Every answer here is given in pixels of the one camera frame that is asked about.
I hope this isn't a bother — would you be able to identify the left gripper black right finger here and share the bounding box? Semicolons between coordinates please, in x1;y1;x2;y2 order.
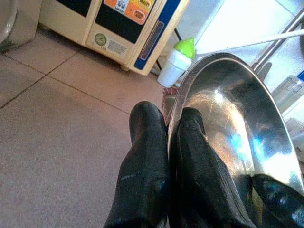
170;107;257;228

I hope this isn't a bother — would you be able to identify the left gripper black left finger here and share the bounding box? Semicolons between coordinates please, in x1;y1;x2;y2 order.
104;101;171;228

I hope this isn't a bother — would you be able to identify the stainless steel bowl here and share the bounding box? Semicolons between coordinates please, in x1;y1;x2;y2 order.
166;52;304;228

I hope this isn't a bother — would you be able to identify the white bottle green cap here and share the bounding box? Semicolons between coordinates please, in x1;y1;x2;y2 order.
157;37;197;88

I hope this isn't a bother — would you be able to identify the clear bottle green dish soap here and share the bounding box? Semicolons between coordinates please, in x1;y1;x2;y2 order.
270;71;304;115

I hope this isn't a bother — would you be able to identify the cream water ionizer machine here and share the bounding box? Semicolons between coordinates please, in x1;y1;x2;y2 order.
39;0;190;76

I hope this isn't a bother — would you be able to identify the black power cable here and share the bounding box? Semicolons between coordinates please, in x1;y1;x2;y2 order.
155;28;181;72

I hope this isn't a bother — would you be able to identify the white faucet hose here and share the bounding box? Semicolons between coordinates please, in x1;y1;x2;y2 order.
196;30;304;57

